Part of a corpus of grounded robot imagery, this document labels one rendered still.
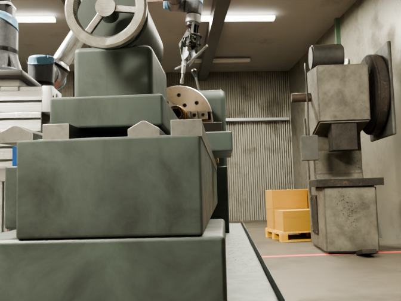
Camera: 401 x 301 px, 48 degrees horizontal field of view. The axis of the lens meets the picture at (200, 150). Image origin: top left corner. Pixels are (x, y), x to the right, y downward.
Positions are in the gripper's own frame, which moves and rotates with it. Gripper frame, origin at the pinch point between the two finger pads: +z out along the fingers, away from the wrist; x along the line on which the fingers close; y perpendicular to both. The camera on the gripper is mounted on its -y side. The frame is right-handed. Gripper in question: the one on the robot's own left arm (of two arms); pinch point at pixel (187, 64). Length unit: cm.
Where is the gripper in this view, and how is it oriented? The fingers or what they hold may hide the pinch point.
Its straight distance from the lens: 230.2
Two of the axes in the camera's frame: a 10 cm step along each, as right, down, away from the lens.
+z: -1.1, 9.9, -1.0
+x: 8.8, 1.4, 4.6
